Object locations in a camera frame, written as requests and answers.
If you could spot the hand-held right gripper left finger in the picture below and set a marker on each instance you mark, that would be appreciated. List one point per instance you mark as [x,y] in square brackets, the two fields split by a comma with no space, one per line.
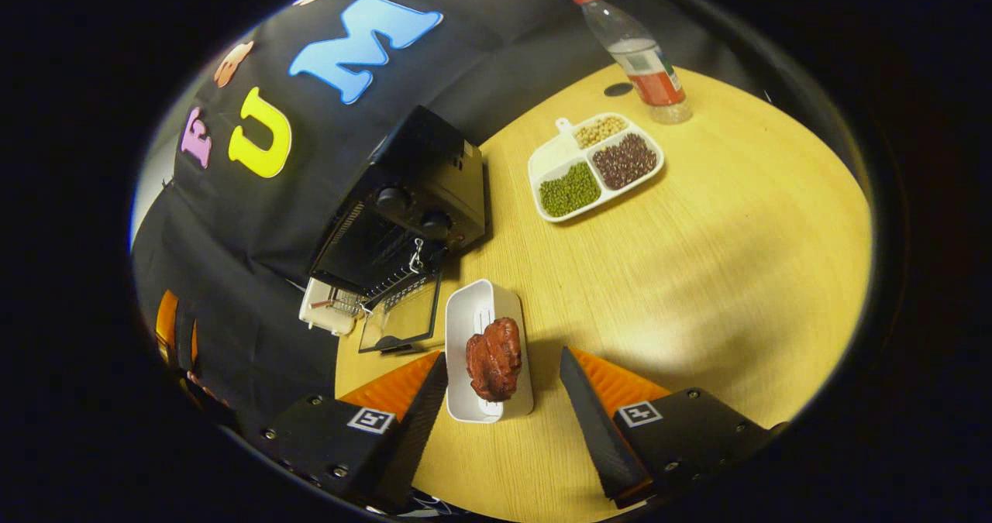
[415,422]

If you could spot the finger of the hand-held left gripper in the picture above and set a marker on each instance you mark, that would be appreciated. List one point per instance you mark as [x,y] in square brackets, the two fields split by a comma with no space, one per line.
[166,321]

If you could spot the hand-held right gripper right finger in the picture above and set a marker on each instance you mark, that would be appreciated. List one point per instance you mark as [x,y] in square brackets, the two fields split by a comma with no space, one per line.
[593,422]

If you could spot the red-brown meat piece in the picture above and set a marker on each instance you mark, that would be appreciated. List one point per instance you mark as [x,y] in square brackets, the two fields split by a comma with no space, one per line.
[494,356]

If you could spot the black electric oven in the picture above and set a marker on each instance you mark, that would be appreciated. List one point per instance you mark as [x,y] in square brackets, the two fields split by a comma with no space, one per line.
[418,182]

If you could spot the white rectangular tray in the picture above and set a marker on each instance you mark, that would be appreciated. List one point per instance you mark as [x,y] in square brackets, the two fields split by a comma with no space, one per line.
[465,314]

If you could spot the white toaster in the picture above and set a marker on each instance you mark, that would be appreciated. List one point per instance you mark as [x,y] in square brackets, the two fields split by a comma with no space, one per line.
[325,310]

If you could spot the black backdrop cloth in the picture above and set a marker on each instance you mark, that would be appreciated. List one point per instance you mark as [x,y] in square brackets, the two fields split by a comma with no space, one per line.
[310,159]

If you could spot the white divided bean dish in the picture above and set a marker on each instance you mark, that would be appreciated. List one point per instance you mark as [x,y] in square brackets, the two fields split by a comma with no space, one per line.
[573,186]

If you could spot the clear plastic bottle red label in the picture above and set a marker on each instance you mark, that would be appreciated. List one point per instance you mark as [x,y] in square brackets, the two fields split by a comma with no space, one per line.
[647,66]

